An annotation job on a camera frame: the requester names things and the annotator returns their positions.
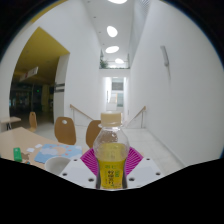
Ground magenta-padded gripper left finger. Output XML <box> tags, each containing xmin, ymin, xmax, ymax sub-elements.
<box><xmin>59</xmin><ymin>148</ymin><xmax>100</xmax><ymax>191</ymax></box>

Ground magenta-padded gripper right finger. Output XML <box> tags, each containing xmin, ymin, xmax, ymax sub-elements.
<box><xmin>124</xmin><ymin>146</ymin><xmax>165</xmax><ymax>189</ymax></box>

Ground yellow drink bottle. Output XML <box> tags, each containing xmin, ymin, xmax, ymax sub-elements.
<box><xmin>92</xmin><ymin>111</ymin><xmax>131</xmax><ymax>191</ymax></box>

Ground white cup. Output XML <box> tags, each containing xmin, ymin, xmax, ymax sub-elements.
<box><xmin>44</xmin><ymin>156</ymin><xmax>72</xmax><ymax>176</ymax></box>

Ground light blue printed booklet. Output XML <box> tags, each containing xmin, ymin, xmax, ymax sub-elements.
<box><xmin>33</xmin><ymin>143</ymin><xmax>83</xmax><ymax>165</ymax></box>

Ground wooden chair with backrest hole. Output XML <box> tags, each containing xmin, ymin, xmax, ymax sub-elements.
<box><xmin>28</xmin><ymin>111</ymin><xmax>38</xmax><ymax>133</ymax></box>
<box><xmin>53</xmin><ymin>116</ymin><xmax>77</xmax><ymax>146</ymax></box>
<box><xmin>85</xmin><ymin>119</ymin><xmax>103</xmax><ymax>150</ymax></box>

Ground small white paper cards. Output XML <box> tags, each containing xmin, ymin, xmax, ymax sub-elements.
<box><xmin>25</xmin><ymin>143</ymin><xmax>44</xmax><ymax>154</ymax></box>

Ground small blue and orange item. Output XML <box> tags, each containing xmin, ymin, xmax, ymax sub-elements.
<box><xmin>20</xmin><ymin>152</ymin><xmax>31</xmax><ymax>165</ymax></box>

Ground wooden stair handrail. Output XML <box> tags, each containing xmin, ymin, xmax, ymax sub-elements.
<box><xmin>69</xmin><ymin>103</ymin><xmax>94</xmax><ymax>126</ymax></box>
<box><xmin>128</xmin><ymin>105</ymin><xmax>148</xmax><ymax>129</ymax></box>

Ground small green box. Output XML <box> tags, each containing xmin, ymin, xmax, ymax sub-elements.
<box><xmin>12</xmin><ymin>147</ymin><xmax>23</xmax><ymax>163</ymax></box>

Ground small wooden side table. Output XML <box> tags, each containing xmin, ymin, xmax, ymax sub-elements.
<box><xmin>0</xmin><ymin>116</ymin><xmax>22</xmax><ymax>132</ymax></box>

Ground dark sign on pillar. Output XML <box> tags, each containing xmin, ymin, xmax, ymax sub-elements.
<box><xmin>54</xmin><ymin>83</ymin><xmax>66</xmax><ymax>93</ymax></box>

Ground dark display shelf unit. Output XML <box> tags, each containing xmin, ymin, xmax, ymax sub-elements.
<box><xmin>9</xmin><ymin>83</ymin><xmax>43</xmax><ymax>116</ymax></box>

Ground hanging white sign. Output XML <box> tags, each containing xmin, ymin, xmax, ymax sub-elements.
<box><xmin>18</xmin><ymin>66</ymin><xmax>40</xmax><ymax>83</ymax></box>

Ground green potted plant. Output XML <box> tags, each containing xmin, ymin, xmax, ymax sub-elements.
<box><xmin>99</xmin><ymin>57</ymin><xmax>109</xmax><ymax>70</ymax></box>

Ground round ceiling lights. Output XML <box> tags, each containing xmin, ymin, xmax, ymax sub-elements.
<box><xmin>104</xmin><ymin>0</ymin><xmax>129</xmax><ymax>65</ymax></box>

